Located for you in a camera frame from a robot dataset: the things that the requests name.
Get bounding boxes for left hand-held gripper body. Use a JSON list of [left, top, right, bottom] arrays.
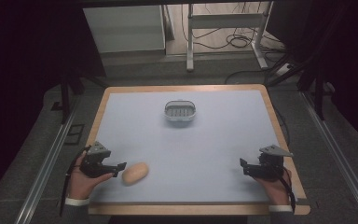
[[79, 141, 117, 179]]

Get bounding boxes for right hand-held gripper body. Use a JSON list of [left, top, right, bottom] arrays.
[[250, 144, 295, 183]]

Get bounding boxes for brown potato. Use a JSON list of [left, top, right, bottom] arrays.
[[121, 161, 150, 187]]

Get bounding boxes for white plastic basket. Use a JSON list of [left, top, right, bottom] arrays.
[[163, 99, 198, 123]]

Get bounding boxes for person's right hand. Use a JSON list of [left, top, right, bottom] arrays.
[[255, 167, 293, 207]]

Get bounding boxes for person's left hand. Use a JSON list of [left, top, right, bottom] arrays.
[[66, 152, 115, 201]]

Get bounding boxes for pale blue table mat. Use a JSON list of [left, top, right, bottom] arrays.
[[89, 90, 300, 205]]

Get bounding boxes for wooden table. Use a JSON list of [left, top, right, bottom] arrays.
[[85, 83, 311, 217]]

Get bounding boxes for black metal stand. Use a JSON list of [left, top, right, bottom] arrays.
[[49, 69, 108, 125], [267, 46, 337, 121]]

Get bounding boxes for white power strip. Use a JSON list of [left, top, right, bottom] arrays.
[[275, 63, 294, 77]]

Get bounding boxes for dark curtain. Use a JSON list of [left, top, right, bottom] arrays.
[[0, 0, 106, 206], [265, 0, 358, 153]]

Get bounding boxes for white cabinet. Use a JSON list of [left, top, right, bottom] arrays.
[[82, 5, 167, 54]]

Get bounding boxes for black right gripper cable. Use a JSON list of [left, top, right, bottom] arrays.
[[276, 167, 296, 214]]

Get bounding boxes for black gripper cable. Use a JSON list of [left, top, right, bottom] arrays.
[[276, 167, 296, 214], [59, 145, 91, 217]]

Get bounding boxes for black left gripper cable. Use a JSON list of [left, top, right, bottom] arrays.
[[59, 145, 91, 217]]

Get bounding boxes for metal floor rail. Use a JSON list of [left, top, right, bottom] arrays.
[[300, 91, 358, 224], [13, 96, 82, 224]]

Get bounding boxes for black floor cables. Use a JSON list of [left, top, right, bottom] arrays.
[[180, 2, 288, 86]]

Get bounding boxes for white metal desk frame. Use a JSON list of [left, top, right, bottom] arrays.
[[186, 1, 275, 73]]

